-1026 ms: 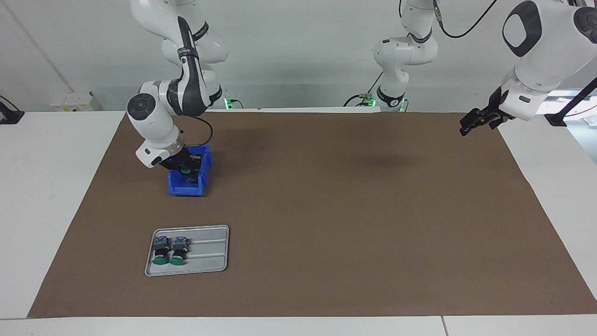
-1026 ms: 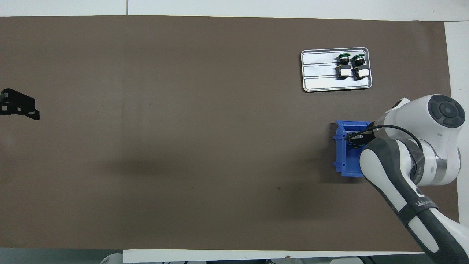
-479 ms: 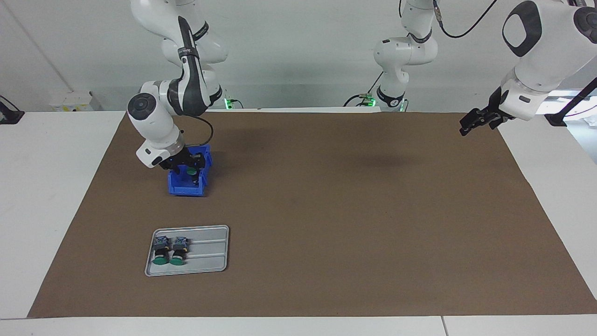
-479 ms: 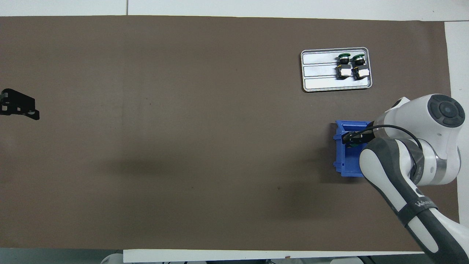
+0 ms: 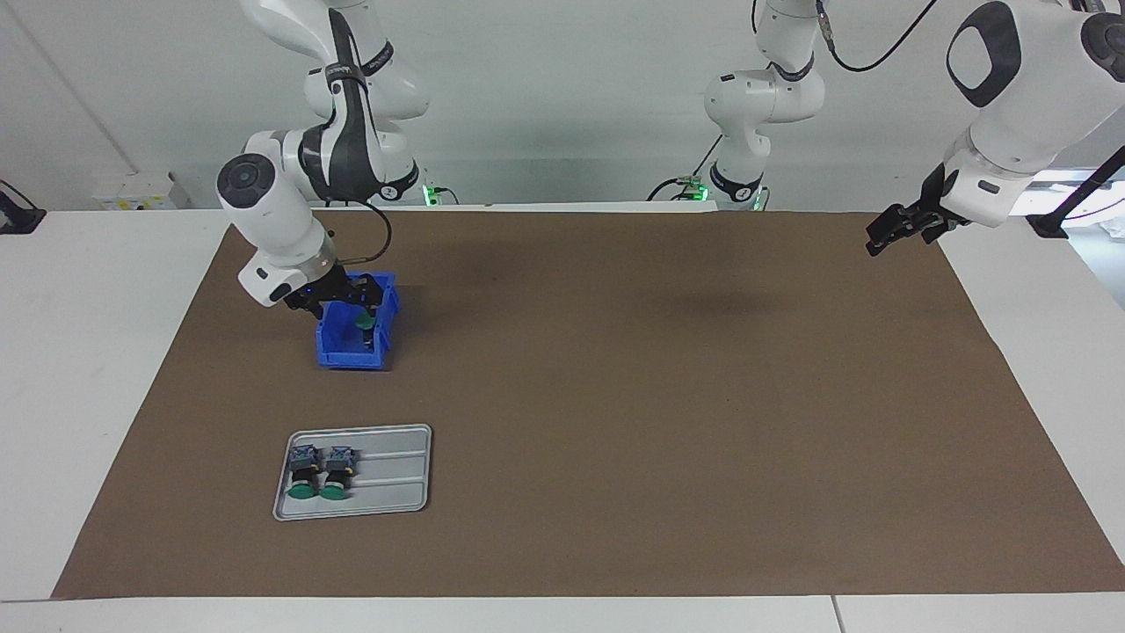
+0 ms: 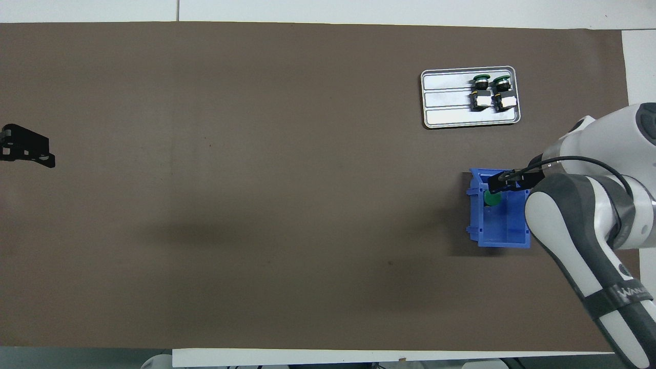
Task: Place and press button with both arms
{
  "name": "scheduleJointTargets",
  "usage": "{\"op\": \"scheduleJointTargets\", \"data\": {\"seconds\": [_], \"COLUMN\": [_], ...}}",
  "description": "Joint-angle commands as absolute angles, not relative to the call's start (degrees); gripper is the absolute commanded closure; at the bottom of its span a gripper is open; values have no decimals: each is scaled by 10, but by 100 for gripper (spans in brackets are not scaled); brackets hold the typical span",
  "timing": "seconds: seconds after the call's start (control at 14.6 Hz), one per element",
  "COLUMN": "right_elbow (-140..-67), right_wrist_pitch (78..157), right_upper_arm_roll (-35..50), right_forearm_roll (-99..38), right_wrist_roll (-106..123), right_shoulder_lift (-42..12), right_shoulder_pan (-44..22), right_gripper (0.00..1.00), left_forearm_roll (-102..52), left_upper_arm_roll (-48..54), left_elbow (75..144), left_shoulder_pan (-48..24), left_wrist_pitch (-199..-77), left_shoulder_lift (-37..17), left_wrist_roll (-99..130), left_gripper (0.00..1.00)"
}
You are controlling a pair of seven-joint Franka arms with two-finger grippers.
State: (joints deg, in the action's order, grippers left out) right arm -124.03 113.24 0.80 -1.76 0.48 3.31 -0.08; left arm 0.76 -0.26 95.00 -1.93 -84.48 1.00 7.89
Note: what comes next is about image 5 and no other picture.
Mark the brown table mat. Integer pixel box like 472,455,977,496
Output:
53,207,1125,600

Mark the white electrical box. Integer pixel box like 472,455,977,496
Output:
92,171,192,210

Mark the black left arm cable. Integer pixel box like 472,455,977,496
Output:
817,0,937,73

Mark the blue plastic bin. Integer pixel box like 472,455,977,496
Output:
316,271,401,370

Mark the black support pole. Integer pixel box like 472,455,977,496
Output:
1027,145,1125,240

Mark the black base cable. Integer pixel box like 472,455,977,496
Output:
648,132,723,201

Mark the black clamp stand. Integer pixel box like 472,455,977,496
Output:
0,180,47,235

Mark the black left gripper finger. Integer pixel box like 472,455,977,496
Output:
866,227,915,258
868,204,913,236

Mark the silver metal tray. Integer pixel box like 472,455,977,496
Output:
272,425,433,521

